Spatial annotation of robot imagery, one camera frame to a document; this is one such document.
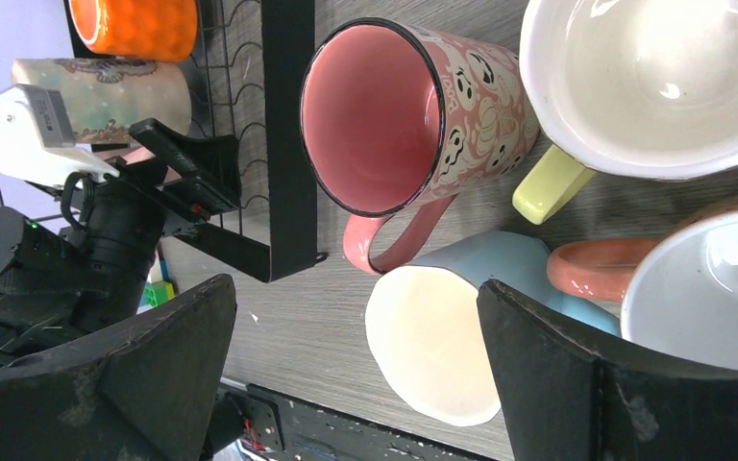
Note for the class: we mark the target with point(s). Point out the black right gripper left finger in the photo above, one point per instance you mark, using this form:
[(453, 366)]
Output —
[(141, 389)]

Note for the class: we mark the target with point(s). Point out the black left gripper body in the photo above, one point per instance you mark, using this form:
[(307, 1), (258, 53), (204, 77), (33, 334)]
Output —
[(186, 180)]

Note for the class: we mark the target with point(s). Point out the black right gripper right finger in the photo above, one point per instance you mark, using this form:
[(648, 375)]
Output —
[(570, 391)]

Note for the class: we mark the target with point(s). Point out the black wire dish rack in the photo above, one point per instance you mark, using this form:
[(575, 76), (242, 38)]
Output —
[(287, 38)]

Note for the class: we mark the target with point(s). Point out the small pink cup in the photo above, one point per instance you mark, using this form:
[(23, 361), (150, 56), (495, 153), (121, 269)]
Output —
[(678, 294)]

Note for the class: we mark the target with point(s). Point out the light blue cup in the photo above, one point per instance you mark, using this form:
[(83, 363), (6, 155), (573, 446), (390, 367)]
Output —
[(423, 328)]

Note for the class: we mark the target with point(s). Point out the orange cup tier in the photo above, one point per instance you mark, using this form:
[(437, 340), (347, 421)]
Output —
[(156, 30)]

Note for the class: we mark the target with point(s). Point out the large pink mug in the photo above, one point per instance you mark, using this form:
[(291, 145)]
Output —
[(397, 120)]

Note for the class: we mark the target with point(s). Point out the light green mug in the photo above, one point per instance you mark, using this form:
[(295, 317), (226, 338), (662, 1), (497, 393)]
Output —
[(639, 89)]

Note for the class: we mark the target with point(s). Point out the pink cup rack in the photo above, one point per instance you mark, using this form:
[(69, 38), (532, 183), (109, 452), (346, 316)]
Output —
[(145, 166)]

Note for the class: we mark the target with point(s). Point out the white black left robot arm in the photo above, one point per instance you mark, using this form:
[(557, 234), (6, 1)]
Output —
[(58, 286)]

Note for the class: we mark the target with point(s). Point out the cream cup in rack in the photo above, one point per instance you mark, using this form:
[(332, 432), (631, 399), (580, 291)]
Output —
[(104, 97)]

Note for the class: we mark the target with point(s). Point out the colourful toy block pile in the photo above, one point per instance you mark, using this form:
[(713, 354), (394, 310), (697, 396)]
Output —
[(158, 288)]

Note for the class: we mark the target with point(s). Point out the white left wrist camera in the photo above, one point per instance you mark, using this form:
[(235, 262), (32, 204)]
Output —
[(37, 142)]

